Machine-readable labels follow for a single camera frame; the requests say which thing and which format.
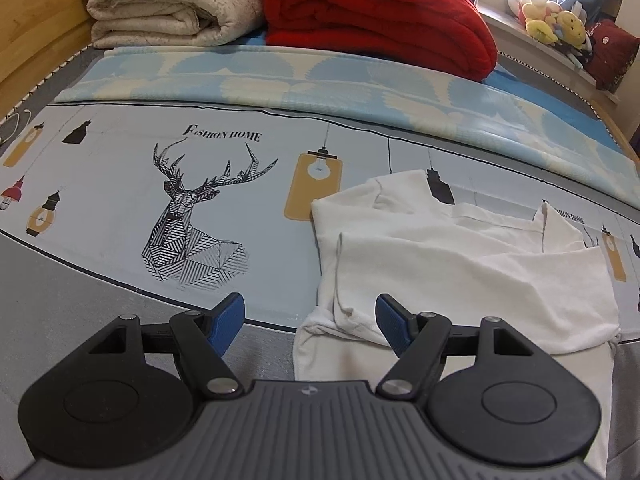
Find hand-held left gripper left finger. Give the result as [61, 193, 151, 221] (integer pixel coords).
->
[92, 292, 247, 402]

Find pink and yellow plush toy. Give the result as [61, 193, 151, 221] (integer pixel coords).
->
[519, 0, 562, 45]

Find red folded blanket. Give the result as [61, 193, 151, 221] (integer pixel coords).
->
[262, 0, 498, 83]

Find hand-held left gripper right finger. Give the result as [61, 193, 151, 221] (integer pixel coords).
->
[375, 294, 531, 403]

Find printed deer bed sheet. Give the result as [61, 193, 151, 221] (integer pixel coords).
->
[0, 47, 640, 480]

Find plain blue bed sheet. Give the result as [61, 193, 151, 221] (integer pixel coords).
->
[487, 66, 617, 137]

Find white shirt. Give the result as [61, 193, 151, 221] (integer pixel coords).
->
[292, 169, 623, 480]

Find blue and cream patterned mat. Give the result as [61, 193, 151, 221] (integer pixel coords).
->
[52, 45, 640, 196]

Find cream folded blanket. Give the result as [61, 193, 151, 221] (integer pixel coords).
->
[75, 0, 281, 51]

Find dark red cushion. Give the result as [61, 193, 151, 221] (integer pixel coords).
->
[584, 19, 640, 92]

